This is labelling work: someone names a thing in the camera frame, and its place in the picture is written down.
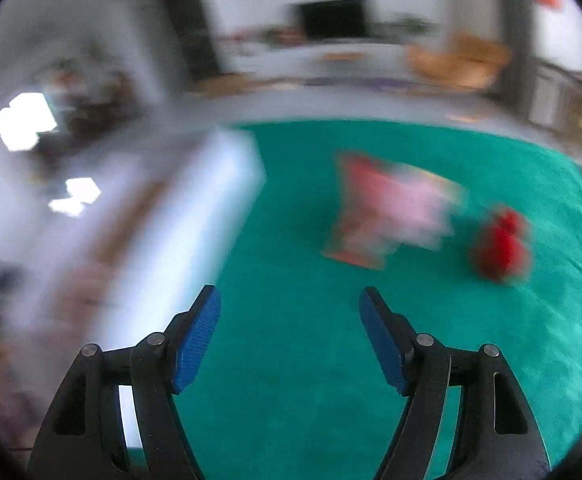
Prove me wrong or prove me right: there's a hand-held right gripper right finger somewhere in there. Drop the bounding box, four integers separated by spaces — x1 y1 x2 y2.
359 286 552 480

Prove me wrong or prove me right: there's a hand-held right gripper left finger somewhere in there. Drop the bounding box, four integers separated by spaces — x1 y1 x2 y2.
27 285 222 480

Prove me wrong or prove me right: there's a white cardboard box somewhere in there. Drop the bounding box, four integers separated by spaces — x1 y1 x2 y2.
0 127 266 453

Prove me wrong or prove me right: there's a green mat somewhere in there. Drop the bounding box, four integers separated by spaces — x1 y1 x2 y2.
126 120 582 480

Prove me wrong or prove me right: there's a pink dress doll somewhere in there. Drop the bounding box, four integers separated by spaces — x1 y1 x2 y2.
321 152 469 271

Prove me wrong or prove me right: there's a red plush toy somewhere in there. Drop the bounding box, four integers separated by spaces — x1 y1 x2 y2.
471 207 534 286

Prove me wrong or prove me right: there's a brown cardboard box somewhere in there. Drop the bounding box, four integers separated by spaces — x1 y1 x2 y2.
191 76 252 95

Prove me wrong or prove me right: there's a purple floor mat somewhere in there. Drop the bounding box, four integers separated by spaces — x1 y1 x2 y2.
301 76 406 88

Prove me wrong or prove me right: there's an orange chair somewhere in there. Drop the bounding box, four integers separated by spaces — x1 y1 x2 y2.
406 32 512 91

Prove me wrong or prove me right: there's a white television cabinet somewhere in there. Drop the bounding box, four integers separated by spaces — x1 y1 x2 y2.
221 40 422 80

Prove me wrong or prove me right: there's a green potted plant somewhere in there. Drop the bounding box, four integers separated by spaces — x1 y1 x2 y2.
376 17 432 42

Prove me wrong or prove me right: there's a black television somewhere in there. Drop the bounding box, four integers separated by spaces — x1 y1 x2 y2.
291 0 372 40

